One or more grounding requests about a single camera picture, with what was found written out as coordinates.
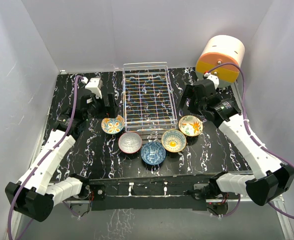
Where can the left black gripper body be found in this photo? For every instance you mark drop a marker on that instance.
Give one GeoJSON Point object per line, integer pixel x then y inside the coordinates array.
{"type": "Point", "coordinates": [98, 110]}

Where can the blue patterned bowl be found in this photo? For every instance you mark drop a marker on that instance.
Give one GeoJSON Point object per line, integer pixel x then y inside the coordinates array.
{"type": "Point", "coordinates": [153, 153]}

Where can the white orange flower bowl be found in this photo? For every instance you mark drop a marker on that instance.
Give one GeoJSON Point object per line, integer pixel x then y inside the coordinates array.
{"type": "Point", "coordinates": [190, 126]}

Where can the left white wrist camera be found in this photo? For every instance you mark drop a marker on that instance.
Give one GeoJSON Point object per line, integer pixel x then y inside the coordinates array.
{"type": "Point", "coordinates": [94, 85]}

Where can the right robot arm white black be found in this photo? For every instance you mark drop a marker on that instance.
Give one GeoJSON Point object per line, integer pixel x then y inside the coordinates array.
{"type": "Point", "coordinates": [270, 177]}

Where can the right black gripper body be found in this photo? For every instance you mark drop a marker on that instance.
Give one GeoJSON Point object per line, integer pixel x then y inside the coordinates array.
{"type": "Point", "coordinates": [197, 107]}

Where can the yellow teal sun bowl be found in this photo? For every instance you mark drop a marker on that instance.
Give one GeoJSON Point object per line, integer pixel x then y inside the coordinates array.
{"type": "Point", "coordinates": [173, 140]}

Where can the white wire dish rack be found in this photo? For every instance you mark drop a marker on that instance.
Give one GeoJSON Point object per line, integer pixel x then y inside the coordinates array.
{"type": "Point", "coordinates": [148, 103]}

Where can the black front mounting bar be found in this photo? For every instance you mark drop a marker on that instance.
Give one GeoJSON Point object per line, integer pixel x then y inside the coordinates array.
{"type": "Point", "coordinates": [180, 191]}

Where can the orange blue floral bowl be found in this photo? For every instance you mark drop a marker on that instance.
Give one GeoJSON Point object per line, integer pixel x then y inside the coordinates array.
{"type": "Point", "coordinates": [112, 125]}

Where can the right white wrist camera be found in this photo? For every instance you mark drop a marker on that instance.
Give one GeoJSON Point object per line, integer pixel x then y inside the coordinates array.
{"type": "Point", "coordinates": [212, 78]}

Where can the grey red-rimmed patterned bowl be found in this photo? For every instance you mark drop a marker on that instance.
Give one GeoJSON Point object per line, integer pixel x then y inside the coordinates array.
{"type": "Point", "coordinates": [130, 142]}

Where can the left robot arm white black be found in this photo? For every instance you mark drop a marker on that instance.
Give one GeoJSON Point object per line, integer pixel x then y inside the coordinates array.
{"type": "Point", "coordinates": [32, 195]}

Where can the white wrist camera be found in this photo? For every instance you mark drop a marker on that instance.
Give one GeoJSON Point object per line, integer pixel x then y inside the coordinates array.
{"type": "Point", "coordinates": [94, 85]}
{"type": "Point", "coordinates": [212, 78]}

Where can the round pastel drawer cabinet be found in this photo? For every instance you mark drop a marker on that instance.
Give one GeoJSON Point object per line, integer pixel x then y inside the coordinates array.
{"type": "Point", "coordinates": [219, 50]}

